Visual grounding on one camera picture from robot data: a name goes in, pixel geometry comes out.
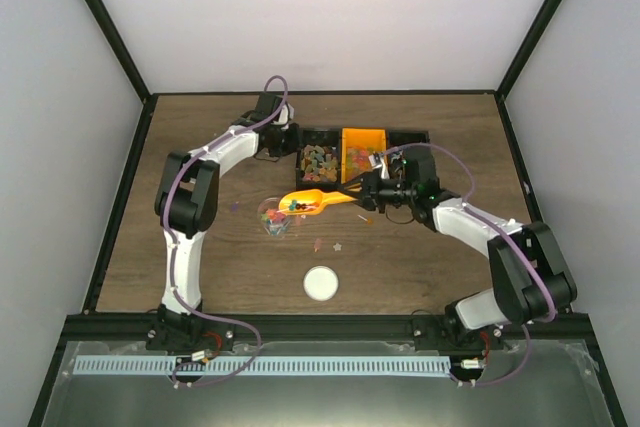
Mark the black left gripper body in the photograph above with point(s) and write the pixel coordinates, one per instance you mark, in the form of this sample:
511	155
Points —
282	145

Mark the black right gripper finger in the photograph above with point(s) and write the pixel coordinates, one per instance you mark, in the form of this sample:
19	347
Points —
352	200
356	185

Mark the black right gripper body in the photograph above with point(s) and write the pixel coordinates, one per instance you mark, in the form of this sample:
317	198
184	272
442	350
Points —
373	191

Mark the yellow bin with star candies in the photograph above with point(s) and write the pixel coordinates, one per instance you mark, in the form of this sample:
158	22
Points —
357	145

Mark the black bin with popsicle candies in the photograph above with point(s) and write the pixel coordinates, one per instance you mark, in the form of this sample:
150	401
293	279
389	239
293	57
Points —
318	160

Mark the black bin with lollipops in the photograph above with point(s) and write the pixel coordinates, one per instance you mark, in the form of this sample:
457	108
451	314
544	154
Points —
397	138

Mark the orange plastic scoop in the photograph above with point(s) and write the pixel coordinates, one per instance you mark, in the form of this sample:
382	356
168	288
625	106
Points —
308	202

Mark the clear plastic cup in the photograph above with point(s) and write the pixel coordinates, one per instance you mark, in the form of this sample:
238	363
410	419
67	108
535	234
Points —
274	221

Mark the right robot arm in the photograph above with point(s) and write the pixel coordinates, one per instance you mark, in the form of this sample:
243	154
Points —
531	280

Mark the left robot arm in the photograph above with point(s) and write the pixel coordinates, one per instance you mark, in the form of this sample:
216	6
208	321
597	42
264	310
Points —
187	202

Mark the white round lid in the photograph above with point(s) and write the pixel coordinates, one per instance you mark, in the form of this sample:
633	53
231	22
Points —
320	283

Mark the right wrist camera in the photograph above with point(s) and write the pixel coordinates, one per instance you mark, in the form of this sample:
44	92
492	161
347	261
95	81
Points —
378	163

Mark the black frame base bar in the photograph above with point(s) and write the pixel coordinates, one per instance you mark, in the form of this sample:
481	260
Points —
425	332

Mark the light blue slotted rail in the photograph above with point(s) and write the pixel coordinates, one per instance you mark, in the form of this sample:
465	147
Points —
164	365

